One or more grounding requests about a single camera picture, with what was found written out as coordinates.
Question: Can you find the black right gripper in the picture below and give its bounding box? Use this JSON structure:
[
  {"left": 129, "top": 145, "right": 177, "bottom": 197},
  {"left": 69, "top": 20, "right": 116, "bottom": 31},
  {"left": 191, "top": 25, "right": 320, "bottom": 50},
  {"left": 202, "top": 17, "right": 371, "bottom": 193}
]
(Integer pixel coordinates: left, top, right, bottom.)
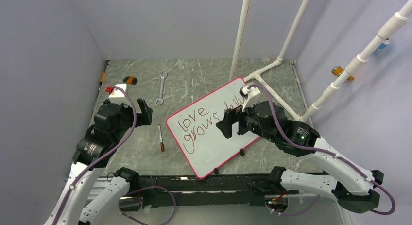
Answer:
[{"left": 216, "top": 96, "right": 278, "bottom": 143}]

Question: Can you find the white marker pen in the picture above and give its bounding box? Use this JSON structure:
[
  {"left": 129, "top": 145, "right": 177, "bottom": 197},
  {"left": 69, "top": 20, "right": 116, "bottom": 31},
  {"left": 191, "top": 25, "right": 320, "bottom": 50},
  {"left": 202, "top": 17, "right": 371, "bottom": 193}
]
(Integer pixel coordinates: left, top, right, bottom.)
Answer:
[{"left": 157, "top": 124, "right": 164, "bottom": 143}]

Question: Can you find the pink framed whiteboard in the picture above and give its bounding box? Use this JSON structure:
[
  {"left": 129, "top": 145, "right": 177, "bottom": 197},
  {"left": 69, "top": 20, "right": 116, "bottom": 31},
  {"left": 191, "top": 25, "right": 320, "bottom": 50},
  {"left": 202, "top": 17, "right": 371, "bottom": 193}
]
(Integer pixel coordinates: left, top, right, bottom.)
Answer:
[{"left": 166, "top": 77, "right": 259, "bottom": 179}]

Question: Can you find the brown marker cap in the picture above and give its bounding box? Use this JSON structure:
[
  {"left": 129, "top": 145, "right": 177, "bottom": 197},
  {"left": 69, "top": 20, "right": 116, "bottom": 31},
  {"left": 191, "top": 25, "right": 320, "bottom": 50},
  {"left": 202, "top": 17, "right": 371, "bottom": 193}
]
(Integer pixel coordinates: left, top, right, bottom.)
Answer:
[{"left": 160, "top": 142, "right": 165, "bottom": 152}]

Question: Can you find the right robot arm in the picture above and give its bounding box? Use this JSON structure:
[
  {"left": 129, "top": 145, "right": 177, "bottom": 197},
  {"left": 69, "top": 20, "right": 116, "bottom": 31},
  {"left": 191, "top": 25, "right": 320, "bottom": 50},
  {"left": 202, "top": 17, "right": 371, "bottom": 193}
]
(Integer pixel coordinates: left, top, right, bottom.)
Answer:
[{"left": 216, "top": 101, "right": 384, "bottom": 213}]

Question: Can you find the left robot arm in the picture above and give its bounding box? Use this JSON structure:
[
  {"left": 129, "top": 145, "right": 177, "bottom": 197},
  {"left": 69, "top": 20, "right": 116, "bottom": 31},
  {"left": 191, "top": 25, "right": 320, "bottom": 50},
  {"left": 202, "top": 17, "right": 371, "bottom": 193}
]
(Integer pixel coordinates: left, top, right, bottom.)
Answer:
[{"left": 45, "top": 98, "right": 153, "bottom": 225}]

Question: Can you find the orange black tool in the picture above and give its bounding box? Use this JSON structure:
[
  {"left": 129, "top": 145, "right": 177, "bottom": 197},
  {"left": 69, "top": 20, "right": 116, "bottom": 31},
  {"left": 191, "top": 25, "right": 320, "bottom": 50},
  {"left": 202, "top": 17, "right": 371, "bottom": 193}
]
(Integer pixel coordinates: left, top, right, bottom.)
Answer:
[{"left": 123, "top": 76, "right": 138, "bottom": 85}]

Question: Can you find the silver wrench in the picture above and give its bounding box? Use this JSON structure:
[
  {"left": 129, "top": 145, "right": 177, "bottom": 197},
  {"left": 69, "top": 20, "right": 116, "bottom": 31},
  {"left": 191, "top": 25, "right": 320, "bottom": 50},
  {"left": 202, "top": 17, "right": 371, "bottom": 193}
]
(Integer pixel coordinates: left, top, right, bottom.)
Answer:
[{"left": 155, "top": 72, "right": 168, "bottom": 105}]

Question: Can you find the yellow black screwdriver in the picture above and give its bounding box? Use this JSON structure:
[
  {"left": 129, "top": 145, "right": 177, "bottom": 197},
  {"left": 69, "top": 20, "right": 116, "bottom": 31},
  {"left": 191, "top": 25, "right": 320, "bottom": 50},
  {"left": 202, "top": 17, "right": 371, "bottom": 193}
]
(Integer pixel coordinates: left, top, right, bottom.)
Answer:
[{"left": 98, "top": 60, "right": 109, "bottom": 91}]

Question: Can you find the white PVC pipe right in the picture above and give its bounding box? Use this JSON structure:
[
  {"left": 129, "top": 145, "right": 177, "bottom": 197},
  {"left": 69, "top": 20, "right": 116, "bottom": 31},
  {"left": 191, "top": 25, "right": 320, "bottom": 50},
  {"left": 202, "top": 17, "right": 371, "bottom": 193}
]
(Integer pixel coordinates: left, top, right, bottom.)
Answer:
[{"left": 299, "top": 0, "right": 412, "bottom": 122}]

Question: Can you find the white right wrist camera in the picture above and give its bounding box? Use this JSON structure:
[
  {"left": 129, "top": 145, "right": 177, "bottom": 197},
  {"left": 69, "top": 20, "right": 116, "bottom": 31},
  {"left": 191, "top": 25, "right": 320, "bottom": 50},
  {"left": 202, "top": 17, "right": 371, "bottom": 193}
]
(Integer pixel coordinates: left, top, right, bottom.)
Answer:
[{"left": 240, "top": 85, "right": 261, "bottom": 112}]

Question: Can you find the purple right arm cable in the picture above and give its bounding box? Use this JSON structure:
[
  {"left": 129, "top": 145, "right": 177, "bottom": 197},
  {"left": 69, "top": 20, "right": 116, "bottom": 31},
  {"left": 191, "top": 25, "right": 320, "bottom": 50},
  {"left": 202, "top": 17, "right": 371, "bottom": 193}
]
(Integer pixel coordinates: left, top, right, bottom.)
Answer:
[{"left": 246, "top": 83, "right": 396, "bottom": 217}]

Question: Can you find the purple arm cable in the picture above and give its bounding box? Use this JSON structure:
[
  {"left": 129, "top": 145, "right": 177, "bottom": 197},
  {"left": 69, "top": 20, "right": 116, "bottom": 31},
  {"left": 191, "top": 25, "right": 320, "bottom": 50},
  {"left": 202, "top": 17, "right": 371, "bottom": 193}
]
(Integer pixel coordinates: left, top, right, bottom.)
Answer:
[
  {"left": 246, "top": 83, "right": 396, "bottom": 217},
  {"left": 51, "top": 85, "right": 138, "bottom": 225}
]

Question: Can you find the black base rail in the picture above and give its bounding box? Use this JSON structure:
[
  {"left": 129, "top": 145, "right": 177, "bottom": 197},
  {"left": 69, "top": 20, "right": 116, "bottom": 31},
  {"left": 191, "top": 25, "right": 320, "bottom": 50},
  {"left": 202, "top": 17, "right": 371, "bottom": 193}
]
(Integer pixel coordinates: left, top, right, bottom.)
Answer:
[{"left": 120, "top": 173, "right": 288, "bottom": 212}]

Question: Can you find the white PVC pipe frame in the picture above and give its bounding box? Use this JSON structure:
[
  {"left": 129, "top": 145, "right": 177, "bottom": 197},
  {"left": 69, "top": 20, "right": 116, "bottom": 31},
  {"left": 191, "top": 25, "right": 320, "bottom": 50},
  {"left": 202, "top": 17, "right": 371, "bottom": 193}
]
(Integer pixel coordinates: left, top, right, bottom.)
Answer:
[{"left": 228, "top": 0, "right": 310, "bottom": 121}]

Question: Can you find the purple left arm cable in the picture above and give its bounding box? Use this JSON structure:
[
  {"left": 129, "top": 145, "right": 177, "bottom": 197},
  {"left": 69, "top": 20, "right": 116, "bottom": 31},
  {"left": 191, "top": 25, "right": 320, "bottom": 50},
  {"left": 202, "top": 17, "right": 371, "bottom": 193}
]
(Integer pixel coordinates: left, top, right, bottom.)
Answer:
[{"left": 51, "top": 85, "right": 138, "bottom": 225}]

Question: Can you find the orange wall knob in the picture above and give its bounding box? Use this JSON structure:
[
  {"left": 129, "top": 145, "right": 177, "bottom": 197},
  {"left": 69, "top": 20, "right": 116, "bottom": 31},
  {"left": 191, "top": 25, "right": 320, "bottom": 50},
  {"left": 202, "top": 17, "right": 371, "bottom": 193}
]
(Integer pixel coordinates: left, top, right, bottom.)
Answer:
[{"left": 331, "top": 65, "right": 354, "bottom": 81}]

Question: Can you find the blue wall clip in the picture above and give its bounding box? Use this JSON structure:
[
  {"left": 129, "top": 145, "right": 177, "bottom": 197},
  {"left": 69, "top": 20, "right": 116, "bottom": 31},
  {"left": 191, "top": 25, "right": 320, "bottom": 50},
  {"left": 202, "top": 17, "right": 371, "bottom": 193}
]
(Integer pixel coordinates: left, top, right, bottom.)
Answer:
[{"left": 373, "top": 38, "right": 391, "bottom": 53}]

